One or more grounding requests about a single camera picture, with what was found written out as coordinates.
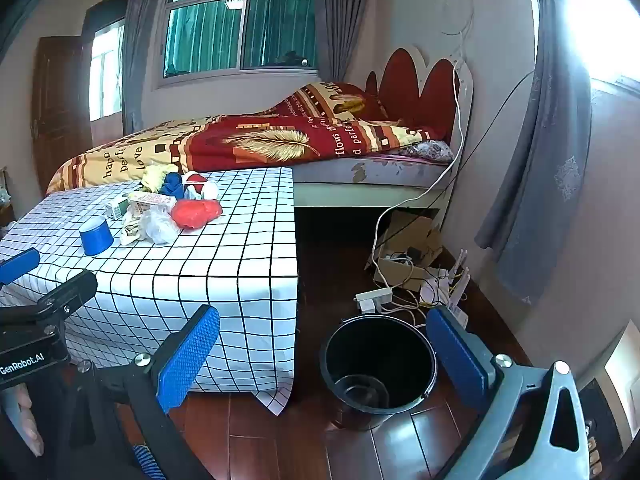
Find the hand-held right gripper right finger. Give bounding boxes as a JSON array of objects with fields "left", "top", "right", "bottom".
[{"left": 425, "top": 306, "right": 593, "bottom": 480}]

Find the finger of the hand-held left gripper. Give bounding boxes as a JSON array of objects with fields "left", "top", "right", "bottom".
[
  {"left": 36, "top": 270, "right": 99, "bottom": 324},
  {"left": 0, "top": 247, "right": 41, "bottom": 286}
]

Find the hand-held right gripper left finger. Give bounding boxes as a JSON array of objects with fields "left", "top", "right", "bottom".
[{"left": 62, "top": 304, "right": 221, "bottom": 480}]

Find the blue paper cup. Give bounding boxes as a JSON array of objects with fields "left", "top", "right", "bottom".
[{"left": 79, "top": 216, "right": 115, "bottom": 257}]

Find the cream wrapper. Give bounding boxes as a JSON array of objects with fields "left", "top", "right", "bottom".
[{"left": 120, "top": 210, "right": 147, "bottom": 247}]

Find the green white carton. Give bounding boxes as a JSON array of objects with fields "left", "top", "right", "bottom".
[{"left": 105, "top": 196, "right": 130, "bottom": 221}]

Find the white plastic bag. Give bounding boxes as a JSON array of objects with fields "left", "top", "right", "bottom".
[{"left": 137, "top": 205, "right": 182, "bottom": 245}]

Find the black bucket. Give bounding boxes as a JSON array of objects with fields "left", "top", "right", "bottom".
[{"left": 320, "top": 315, "right": 439, "bottom": 431}]

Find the cream printed box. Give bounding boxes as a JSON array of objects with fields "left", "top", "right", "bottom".
[{"left": 128, "top": 191, "right": 177, "bottom": 211}]

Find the red plastic bag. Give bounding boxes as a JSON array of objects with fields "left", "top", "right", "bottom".
[{"left": 171, "top": 198, "right": 222, "bottom": 231}]

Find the yellow cloth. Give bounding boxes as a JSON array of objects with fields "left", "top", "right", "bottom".
[{"left": 141, "top": 163, "right": 180, "bottom": 194}]

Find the blue wrapper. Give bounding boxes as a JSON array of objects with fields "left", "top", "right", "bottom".
[{"left": 160, "top": 171, "right": 187, "bottom": 201}]

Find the red white packet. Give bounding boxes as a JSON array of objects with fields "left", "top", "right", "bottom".
[{"left": 182, "top": 170, "right": 220, "bottom": 201}]

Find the person's left hand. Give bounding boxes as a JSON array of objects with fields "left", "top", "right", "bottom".
[{"left": 0, "top": 385, "right": 46, "bottom": 458}]

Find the white router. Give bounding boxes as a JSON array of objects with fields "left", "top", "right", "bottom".
[{"left": 442, "top": 249, "right": 474, "bottom": 332}]

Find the white power strip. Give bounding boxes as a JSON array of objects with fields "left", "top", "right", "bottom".
[{"left": 354, "top": 287, "right": 396, "bottom": 315}]

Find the blue striped slipper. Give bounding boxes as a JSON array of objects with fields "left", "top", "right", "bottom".
[{"left": 132, "top": 444, "right": 167, "bottom": 480}]

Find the cardboard box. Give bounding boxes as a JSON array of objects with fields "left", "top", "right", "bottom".
[{"left": 372, "top": 210, "right": 444, "bottom": 292}]

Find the person's bare foot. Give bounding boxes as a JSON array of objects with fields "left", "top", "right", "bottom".
[{"left": 584, "top": 430, "right": 607, "bottom": 480}]

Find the wooden door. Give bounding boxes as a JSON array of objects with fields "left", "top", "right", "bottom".
[{"left": 31, "top": 35, "right": 94, "bottom": 167}]

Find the white bed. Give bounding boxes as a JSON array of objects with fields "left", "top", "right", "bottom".
[{"left": 47, "top": 47, "right": 474, "bottom": 211}]

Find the floral pillow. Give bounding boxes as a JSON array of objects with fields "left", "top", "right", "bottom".
[{"left": 399, "top": 140, "right": 456, "bottom": 164}]

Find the small side window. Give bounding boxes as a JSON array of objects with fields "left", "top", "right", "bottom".
[{"left": 90, "top": 19, "right": 126, "bottom": 122}]

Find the grey patterned curtain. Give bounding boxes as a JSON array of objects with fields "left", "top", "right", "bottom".
[{"left": 475, "top": 0, "right": 594, "bottom": 307}]

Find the red yellow printed blanket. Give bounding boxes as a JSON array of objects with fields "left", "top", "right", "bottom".
[{"left": 47, "top": 81, "right": 449, "bottom": 196}]

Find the red and white headboard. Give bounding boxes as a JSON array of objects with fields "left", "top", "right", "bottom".
[{"left": 364, "top": 47, "right": 474, "bottom": 148}]

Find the large sliding window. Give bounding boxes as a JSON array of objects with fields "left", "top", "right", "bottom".
[{"left": 160, "top": 0, "right": 321, "bottom": 81}]

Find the green window curtain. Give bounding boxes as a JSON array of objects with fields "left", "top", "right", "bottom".
[{"left": 167, "top": 0, "right": 317, "bottom": 74}]

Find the bright window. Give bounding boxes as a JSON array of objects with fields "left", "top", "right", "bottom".
[{"left": 565, "top": 0, "right": 640, "bottom": 92}]

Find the black cable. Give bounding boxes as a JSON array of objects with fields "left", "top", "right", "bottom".
[{"left": 380, "top": 70, "right": 536, "bottom": 252}]

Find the white power cable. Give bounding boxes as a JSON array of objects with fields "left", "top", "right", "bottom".
[{"left": 372, "top": 57, "right": 463, "bottom": 287}]

